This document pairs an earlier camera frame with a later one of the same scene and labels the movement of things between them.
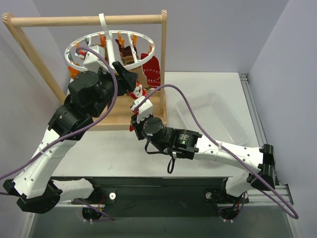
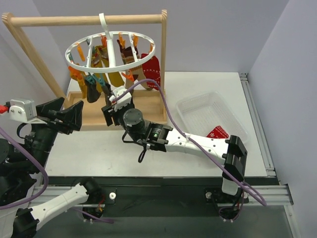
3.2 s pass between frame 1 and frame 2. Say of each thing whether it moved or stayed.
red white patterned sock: stayed
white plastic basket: stayed
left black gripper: moved
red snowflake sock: moved
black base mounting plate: stayed
